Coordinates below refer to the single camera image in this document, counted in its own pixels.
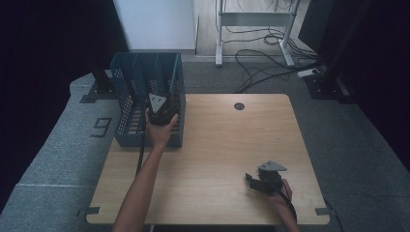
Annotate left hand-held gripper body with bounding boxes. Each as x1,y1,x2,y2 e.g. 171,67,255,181
147,92,182,127

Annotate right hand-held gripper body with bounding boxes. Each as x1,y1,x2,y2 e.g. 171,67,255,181
256,159,288,195

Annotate white power strip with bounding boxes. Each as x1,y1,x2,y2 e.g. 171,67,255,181
297,68,321,79

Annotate person's left hand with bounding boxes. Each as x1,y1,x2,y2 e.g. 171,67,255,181
143,107,180,150

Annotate white metal desk frame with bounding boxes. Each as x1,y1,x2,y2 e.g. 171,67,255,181
215,0,303,68

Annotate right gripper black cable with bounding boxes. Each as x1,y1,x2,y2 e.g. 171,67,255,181
273,183,299,224

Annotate black curtain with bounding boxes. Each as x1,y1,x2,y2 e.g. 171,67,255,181
299,0,410,172
0,0,130,211

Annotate white panel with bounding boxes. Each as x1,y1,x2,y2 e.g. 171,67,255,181
112,0,198,54

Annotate black metal stand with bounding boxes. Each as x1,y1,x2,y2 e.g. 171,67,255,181
79,57,119,104
304,0,375,102

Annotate person's right hand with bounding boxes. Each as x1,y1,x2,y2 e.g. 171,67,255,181
266,178,294,211

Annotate black floor cables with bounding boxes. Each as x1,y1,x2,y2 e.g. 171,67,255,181
221,0,324,95

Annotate blue perforated file rack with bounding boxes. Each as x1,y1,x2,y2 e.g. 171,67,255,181
109,51,187,149

